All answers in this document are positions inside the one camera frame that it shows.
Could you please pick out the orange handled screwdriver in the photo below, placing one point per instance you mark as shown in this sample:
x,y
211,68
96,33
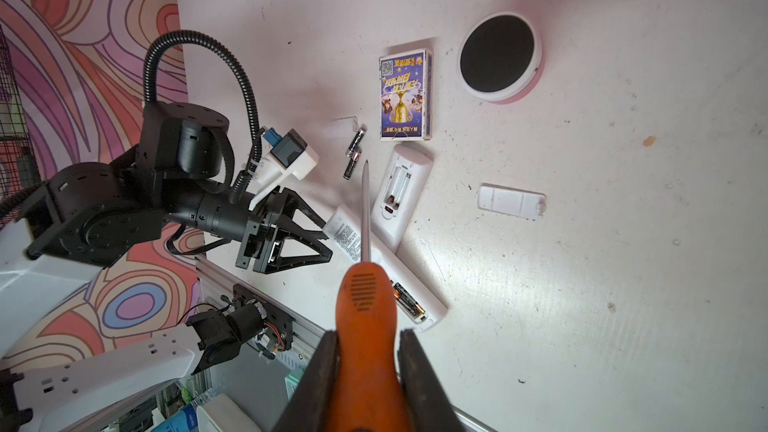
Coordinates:
x,y
367,394

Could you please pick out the purple printed card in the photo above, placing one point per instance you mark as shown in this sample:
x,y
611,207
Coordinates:
x,y
405,81

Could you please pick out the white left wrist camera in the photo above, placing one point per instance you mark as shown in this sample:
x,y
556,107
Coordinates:
x,y
289,156

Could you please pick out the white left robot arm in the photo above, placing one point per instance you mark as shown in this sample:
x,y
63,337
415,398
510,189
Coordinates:
x,y
89,215

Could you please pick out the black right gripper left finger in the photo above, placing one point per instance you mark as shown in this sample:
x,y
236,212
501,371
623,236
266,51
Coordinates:
x,y
308,409

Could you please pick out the white remote control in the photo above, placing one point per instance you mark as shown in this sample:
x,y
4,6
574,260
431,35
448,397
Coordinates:
x,y
403,183

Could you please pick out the white battery cover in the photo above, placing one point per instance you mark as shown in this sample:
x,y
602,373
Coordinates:
x,y
341,128
511,201

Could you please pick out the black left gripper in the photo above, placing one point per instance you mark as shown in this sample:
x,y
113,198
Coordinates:
x,y
252,223

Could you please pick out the black gold AAA battery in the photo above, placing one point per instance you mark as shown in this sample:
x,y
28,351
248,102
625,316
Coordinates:
x,y
408,304

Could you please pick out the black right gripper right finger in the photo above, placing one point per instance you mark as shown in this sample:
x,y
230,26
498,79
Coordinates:
x,y
428,404

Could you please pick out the black wire basket left wall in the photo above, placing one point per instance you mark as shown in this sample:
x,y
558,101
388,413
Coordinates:
x,y
19,168

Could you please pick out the pink round black-top pad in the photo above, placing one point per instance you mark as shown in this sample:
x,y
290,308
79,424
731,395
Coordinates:
x,y
501,58

